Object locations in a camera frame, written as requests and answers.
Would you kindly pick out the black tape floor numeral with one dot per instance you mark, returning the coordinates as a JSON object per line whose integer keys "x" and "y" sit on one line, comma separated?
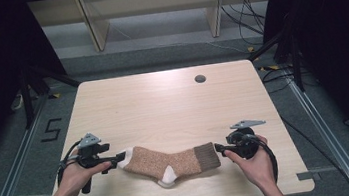
{"x": 51, "y": 130}

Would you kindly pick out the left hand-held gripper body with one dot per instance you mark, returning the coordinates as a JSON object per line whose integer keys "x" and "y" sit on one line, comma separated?
{"x": 90, "y": 152}

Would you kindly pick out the dark round table grommet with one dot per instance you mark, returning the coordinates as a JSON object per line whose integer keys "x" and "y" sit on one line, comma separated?
{"x": 200, "y": 78}

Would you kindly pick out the grey tape strip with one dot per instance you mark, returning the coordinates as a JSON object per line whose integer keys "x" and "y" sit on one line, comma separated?
{"x": 306, "y": 176}

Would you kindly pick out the black metal stand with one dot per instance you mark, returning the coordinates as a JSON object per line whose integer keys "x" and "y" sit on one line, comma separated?
{"x": 26, "y": 96}
{"x": 295, "y": 59}

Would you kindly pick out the person's left hand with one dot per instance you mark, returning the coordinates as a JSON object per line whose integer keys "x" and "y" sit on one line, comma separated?
{"x": 74, "y": 177}

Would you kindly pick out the orange sock with white heel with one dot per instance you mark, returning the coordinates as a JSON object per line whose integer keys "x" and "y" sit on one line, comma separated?
{"x": 167, "y": 183}
{"x": 173, "y": 160}

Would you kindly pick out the light wooden shelf unit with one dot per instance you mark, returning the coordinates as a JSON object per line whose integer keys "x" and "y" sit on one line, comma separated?
{"x": 96, "y": 23}

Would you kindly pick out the person's right hand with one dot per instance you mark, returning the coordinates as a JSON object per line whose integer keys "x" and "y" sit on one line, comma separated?
{"x": 255, "y": 168}

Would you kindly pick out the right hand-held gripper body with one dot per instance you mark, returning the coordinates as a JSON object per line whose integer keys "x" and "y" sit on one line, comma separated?
{"x": 243, "y": 140}

